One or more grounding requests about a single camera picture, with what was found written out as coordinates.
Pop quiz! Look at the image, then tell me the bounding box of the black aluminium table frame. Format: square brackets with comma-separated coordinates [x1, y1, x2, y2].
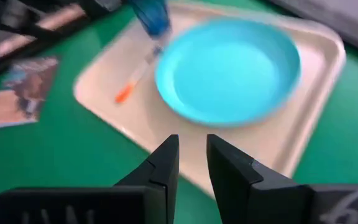
[0, 0, 127, 94]

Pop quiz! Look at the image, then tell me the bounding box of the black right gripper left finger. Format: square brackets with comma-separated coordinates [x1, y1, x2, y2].
[113, 134, 180, 224]

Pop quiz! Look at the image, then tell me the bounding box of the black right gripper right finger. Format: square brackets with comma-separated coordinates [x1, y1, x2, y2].
[206, 133, 310, 224]

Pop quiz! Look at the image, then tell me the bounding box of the turquoise plastic plate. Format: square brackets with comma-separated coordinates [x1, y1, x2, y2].
[154, 17, 301, 128]

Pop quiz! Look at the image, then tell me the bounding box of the blue faceted plastic cup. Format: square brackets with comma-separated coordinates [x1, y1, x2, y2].
[126, 0, 171, 39]

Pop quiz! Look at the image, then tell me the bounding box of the orange-handled metal fork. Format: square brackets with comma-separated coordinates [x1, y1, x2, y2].
[114, 39, 167, 104]

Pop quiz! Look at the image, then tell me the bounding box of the Arcadia picture booklet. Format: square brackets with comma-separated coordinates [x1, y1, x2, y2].
[0, 55, 59, 130]

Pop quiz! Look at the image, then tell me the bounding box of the beige plastic tray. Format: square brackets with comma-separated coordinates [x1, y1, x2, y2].
[73, 1, 347, 200]

